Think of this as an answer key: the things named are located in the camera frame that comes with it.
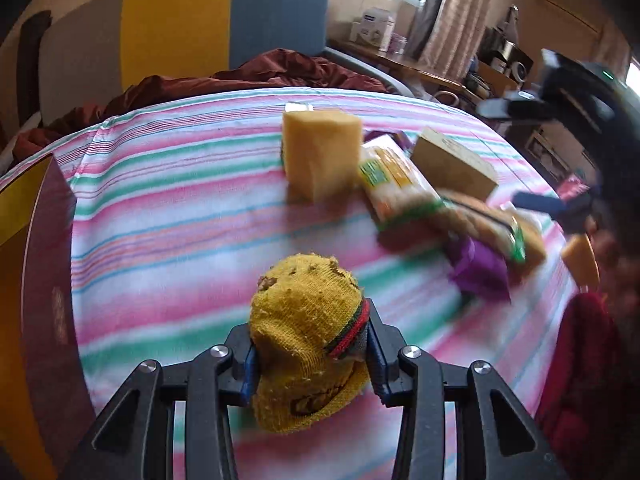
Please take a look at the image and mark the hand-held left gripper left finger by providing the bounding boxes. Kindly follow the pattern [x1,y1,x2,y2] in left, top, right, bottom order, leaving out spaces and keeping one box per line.
[60,322,261,480]

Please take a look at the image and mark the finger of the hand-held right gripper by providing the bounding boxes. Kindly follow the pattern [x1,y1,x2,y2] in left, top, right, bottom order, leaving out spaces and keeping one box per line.
[512,187,603,235]
[475,94,551,122]

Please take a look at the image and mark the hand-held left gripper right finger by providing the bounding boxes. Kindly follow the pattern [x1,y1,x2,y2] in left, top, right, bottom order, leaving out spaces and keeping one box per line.
[362,300,571,480]

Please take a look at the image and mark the brown packet with green trim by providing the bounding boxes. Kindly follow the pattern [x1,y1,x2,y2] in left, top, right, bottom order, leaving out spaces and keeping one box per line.
[435,190,547,271]

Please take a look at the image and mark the small yellow sponge block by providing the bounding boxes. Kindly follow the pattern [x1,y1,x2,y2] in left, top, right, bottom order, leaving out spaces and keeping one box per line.
[561,234,600,286]

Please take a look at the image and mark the yellow knitted sock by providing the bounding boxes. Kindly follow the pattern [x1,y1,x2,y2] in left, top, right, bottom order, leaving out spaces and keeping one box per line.
[248,252,373,435]

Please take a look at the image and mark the brown cardboard box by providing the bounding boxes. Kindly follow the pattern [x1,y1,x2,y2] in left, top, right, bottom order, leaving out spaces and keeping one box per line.
[410,128,500,201]

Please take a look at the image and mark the purple packet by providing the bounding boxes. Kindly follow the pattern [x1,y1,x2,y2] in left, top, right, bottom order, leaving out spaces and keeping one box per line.
[447,237,511,301]

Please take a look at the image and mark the yellow green biscuit packet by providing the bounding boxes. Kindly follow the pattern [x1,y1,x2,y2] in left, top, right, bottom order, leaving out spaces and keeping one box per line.
[359,134,446,233]

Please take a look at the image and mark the large yellow sponge block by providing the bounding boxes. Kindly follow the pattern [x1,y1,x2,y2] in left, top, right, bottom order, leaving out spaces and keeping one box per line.
[281,108,363,204]

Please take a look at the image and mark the maroon storage box yellow inside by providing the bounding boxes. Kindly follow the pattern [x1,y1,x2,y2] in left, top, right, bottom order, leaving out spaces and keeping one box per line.
[0,152,96,480]

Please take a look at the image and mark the cluttered shelf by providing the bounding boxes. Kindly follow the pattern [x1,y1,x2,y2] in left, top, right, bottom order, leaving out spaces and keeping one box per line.
[465,5,541,106]

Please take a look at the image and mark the patterned curtain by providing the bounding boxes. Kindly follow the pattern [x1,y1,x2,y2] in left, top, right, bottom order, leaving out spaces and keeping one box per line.
[427,0,501,81]

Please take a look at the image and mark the wooden side desk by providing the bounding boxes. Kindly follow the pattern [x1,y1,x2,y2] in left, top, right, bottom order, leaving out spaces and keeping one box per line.
[327,37,481,106]

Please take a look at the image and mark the white carton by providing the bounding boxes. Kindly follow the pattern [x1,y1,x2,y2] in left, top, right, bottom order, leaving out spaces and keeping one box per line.
[349,7,397,51]

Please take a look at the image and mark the red cloth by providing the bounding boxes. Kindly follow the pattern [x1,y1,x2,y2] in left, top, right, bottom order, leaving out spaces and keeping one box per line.
[535,290,640,480]

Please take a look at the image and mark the striped bed sheet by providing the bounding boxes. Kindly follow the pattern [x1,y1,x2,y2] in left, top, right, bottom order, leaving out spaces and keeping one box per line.
[50,89,581,480]

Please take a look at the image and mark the maroon blanket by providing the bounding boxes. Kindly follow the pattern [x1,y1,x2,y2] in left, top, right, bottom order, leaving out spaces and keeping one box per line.
[12,49,401,161]

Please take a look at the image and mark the grey yellow blue headboard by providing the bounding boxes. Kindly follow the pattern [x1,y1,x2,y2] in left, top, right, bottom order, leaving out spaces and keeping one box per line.
[37,0,329,126]

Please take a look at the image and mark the black bed post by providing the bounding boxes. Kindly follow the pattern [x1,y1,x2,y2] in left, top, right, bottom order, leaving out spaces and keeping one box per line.
[15,10,53,128]

